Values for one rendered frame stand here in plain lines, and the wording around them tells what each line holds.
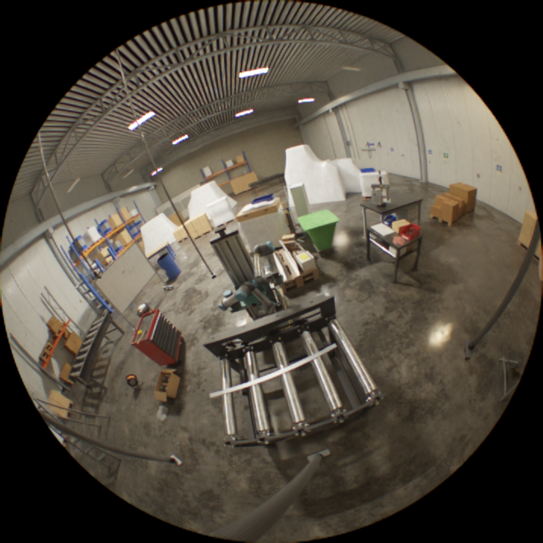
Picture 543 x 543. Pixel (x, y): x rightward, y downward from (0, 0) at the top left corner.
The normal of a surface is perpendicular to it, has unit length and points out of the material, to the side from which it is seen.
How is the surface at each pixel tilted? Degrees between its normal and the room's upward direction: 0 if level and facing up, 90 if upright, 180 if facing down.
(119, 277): 90
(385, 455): 0
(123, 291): 90
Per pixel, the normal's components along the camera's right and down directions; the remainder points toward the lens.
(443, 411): -0.32, -0.76
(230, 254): 0.13, 0.55
